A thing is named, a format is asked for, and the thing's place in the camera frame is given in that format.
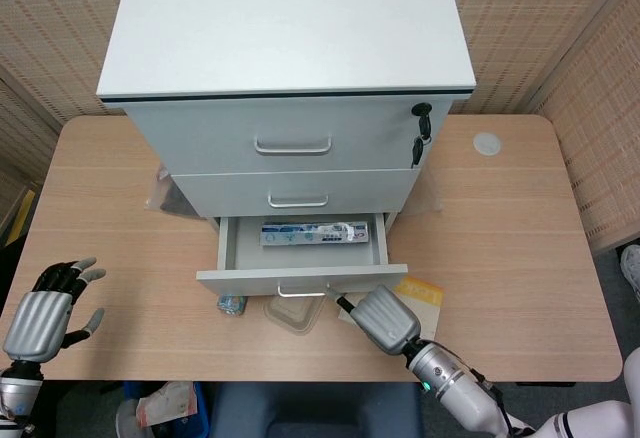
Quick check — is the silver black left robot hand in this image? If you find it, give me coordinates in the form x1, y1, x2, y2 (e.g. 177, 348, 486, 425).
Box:
2, 256, 107, 362

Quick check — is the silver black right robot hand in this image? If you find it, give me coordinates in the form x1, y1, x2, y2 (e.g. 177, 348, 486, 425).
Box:
326, 281, 424, 358

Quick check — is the silver bottom drawer handle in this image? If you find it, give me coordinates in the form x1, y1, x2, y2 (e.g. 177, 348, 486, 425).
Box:
277, 281, 337, 300

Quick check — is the silver drawer handle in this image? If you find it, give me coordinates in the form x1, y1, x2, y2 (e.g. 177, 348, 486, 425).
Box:
277, 281, 337, 300
267, 193, 330, 209
253, 133, 333, 156

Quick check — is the white bottom drawer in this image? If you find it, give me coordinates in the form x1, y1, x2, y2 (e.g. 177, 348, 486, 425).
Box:
195, 212, 424, 299

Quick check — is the white drawer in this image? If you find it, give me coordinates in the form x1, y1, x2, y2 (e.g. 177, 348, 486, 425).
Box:
195, 212, 424, 299
171, 167, 419, 219
123, 96, 454, 176

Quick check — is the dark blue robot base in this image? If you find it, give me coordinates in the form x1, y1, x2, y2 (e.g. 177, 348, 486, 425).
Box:
208, 381, 422, 438

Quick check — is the white middle drawer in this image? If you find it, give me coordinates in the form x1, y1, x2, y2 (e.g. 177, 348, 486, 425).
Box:
171, 167, 419, 219

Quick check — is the white top drawer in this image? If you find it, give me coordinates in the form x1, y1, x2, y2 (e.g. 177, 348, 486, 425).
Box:
123, 96, 454, 176

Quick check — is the white three-drawer cabinet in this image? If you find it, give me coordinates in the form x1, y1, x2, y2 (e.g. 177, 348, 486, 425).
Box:
96, 0, 476, 279

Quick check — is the yellow white booklet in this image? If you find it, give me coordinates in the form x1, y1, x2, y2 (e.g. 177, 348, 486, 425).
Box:
338, 275, 446, 345

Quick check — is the beige plastic food container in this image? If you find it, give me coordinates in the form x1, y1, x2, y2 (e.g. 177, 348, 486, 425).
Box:
263, 295, 329, 339

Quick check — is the yellow flat object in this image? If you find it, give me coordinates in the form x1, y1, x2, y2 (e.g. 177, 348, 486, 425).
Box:
6, 197, 32, 240

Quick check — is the blue white toothpaste box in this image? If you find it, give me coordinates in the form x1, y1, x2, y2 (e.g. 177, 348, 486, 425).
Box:
259, 220, 371, 249

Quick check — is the orange white plastic bag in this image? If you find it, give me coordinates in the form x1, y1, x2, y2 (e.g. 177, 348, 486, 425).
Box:
134, 382, 199, 429

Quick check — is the blue drink can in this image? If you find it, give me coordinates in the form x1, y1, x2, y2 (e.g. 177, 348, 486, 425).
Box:
216, 293, 248, 317

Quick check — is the black hanging key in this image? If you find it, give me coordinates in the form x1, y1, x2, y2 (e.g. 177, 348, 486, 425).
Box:
409, 135, 432, 169

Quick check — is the clear plastic bag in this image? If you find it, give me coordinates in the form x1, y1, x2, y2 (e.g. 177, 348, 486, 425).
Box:
144, 161, 202, 217

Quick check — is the blue plastic bin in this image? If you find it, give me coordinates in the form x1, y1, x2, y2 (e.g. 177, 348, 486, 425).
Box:
121, 381, 212, 438

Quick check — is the black key in lock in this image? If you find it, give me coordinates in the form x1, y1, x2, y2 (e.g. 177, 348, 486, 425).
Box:
411, 101, 436, 140

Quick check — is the white robot body shell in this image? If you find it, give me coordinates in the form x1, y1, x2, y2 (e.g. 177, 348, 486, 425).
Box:
528, 399, 640, 438

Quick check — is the white shoe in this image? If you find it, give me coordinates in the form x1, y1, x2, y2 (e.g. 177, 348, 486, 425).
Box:
619, 244, 640, 305

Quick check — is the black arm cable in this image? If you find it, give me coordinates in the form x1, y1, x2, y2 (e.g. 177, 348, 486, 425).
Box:
468, 366, 524, 435

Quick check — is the silver middle drawer handle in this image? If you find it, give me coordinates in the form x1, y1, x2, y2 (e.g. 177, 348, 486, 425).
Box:
267, 193, 330, 209

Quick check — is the silver top drawer handle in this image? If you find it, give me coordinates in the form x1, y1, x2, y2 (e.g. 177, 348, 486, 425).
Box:
253, 133, 333, 156

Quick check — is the grey table cable grommet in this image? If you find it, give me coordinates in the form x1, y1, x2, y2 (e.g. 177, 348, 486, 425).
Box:
472, 131, 502, 157

